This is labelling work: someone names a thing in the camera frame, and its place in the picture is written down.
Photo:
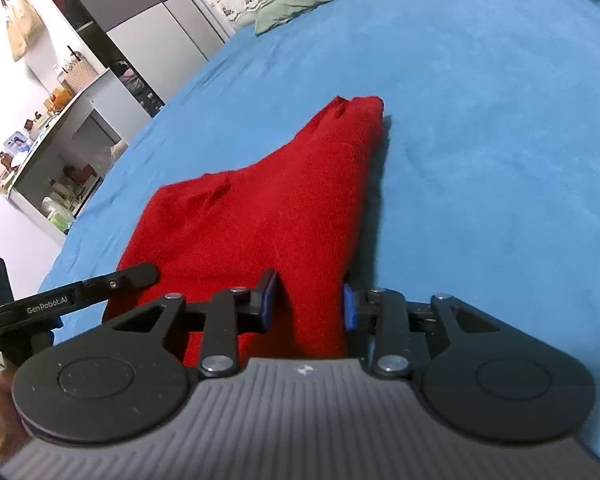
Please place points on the blue bed sheet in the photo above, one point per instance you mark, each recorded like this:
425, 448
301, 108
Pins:
489, 187

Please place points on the person's left hand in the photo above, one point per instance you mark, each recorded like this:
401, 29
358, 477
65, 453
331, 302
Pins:
12, 433

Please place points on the orange plush on desk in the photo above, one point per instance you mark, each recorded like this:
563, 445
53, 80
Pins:
60, 98

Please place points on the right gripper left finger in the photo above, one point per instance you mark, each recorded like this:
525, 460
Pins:
232, 312

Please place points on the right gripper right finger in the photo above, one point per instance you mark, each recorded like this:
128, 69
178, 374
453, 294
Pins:
379, 332

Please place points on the white grey wardrobe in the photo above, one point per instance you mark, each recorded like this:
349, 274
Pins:
153, 46

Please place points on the framed photo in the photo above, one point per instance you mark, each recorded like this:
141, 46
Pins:
17, 143

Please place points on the red long-sleeve sweater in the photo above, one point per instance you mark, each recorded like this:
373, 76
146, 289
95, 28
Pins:
298, 211

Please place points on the woven storage basket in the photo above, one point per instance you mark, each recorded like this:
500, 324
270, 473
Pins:
76, 72

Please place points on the white shelf desk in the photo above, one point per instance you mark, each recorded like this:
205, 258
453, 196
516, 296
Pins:
71, 156

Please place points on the beige tote bag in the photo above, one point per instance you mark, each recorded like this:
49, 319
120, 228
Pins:
24, 26

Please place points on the green tissue pack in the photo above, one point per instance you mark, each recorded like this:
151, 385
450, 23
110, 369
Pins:
57, 214

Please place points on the beige bag on floor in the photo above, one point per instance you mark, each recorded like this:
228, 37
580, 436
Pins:
118, 149

